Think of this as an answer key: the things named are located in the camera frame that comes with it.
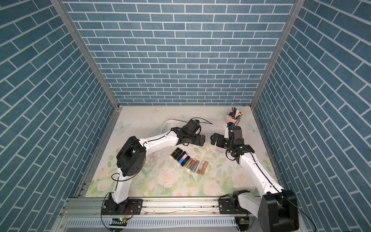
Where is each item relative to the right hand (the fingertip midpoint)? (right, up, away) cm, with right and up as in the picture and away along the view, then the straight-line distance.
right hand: (218, 138), depth 85 cm
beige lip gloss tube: (-11, -19, +1) cm, 22 cm away
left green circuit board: (-52, -40, -13) cm, 67 cm away
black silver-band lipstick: (-25, -12, +6) cm, 29 cm away
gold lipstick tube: (-18, -16, +4) cm, 24 cm away
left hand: (-9, -2, +6) cm, 11 cm away
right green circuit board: (+11, -42, -12) cm, 45 cm away
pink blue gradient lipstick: (-22, -13, +5) cm, 26 cm away
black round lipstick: (-19, -14, +5) cm, 24 cm away
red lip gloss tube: (-15, -15, +4) cm, 22 cm away
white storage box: (-34, +7, +17) cm, 39 cm away
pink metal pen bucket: (+11, +11, +15) cm, 21 cm away
